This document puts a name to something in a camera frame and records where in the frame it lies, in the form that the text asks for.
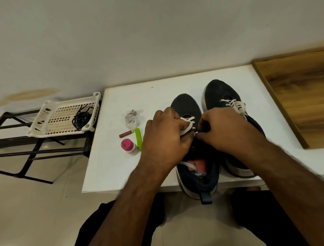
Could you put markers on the person's right hand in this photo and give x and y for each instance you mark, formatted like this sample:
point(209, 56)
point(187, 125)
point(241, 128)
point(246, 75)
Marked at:
point(230, 129)

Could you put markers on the person's left hand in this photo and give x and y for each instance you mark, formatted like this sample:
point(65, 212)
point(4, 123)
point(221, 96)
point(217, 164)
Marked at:
point(164, 142)

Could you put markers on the grey shoelace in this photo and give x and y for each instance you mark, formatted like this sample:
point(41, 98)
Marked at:
point(235, 105)

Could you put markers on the grey shoelaces bundle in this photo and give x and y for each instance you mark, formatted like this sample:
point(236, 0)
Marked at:
point(187, 123)

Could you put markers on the dark sneaker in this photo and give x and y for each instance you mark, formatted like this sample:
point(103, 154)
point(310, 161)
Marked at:
point(220, 92)
point(200, 182)

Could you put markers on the black shoelace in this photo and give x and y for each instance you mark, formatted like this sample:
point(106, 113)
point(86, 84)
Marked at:
point(87, 110)
point(81, 119)

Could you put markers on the person's right forearm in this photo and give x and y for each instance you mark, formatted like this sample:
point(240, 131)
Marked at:
point(293, 195)

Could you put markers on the person's left forearm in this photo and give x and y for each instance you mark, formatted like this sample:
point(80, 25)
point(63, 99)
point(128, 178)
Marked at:
point(129, 210)

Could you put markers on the green marker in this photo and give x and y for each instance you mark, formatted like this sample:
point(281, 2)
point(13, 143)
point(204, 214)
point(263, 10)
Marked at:
point(138, 138)

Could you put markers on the pink capped white bottle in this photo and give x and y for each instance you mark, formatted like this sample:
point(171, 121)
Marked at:
point(127, 146)

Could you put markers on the small red stick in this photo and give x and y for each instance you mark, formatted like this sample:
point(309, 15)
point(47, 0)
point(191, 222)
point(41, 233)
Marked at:
point(125, 134)

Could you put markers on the crumpled white paper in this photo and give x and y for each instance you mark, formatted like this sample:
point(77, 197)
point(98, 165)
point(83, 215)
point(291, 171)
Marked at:
point(131, 118)

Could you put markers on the wooden board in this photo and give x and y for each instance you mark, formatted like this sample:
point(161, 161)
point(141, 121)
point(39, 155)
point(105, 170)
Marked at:
point(296, 94)

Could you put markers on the white perforated plastic tray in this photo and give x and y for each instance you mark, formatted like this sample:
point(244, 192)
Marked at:
point(53, 117)

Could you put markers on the black metal rack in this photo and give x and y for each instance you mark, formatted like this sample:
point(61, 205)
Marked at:
point(33, 148)

